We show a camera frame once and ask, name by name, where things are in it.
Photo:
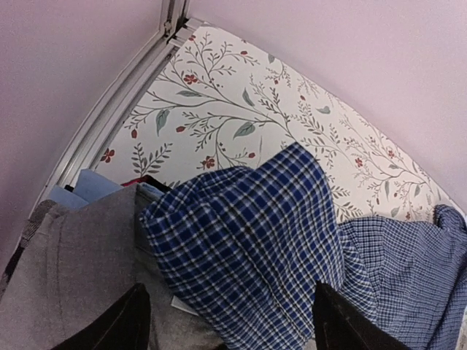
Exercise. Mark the grey folded shirt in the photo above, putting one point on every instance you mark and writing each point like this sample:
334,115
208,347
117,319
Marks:
77,263

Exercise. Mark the blue checked long sleeve shirt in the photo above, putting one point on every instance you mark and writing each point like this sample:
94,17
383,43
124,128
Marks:
245,249

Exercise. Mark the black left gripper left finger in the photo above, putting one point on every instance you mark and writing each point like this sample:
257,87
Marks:
124,325

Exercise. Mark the floral white tablecloth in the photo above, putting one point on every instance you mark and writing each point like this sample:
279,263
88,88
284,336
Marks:
223,102

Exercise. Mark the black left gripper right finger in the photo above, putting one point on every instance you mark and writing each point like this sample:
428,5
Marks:
339,325

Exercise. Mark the light blue folded shirt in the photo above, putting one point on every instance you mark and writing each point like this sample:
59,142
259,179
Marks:
90,187

